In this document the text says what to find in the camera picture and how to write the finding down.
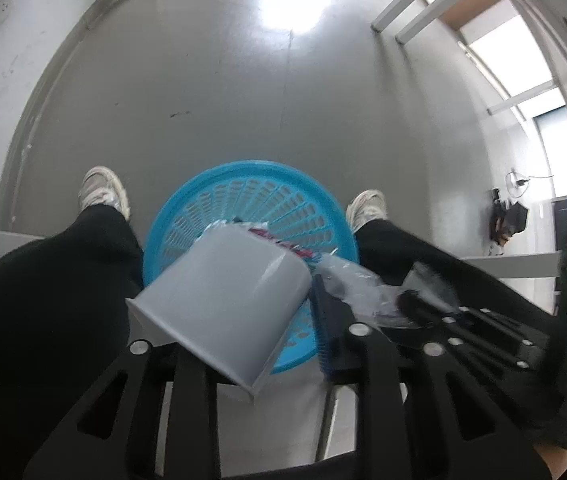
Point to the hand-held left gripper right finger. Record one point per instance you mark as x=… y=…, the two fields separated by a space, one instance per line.
x=321 y=320

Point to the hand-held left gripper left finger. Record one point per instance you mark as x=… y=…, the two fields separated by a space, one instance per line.
x=191 y=385

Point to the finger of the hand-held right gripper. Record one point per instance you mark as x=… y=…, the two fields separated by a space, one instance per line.
x=488 y=347
x=463 y=317

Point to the clear plastic bag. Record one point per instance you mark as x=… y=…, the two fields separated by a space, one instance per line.
x=358 y=285

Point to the wrapper with blue red print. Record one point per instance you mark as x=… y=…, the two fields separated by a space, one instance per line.
x=283 y=246

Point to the white plastic cup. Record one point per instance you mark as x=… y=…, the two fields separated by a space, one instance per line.
x=223 y=305

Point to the blue plastic basket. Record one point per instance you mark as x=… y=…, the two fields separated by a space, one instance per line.
x=243 y=195

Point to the person's right leg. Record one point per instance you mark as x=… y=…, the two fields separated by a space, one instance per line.
x=398 y=250

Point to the person's leg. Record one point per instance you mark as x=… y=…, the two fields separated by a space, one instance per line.
x=398 y=250
x=38 y=310

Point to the black bag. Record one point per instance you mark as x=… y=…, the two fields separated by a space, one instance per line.
x=513 y=217

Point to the white right shoe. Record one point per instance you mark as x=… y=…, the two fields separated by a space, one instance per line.
x=366 y=207

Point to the white shoe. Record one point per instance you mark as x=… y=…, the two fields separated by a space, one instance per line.
x=366 y=207
x=101 y=190

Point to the person's left leg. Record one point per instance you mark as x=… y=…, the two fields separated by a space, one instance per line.
x=38 y=310

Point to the white left shoe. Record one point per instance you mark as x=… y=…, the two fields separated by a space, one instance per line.
x=101 y=190

